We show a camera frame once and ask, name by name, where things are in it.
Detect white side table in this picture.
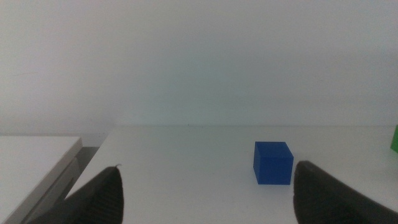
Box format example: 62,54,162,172
0,135,83,224

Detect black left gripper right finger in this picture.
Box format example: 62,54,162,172
292,160,398,224

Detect green cube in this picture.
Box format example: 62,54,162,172
390,124,398,154

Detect blue cube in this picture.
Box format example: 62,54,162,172
252,141,295,186

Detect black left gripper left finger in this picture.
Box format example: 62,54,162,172
26,164,125,224

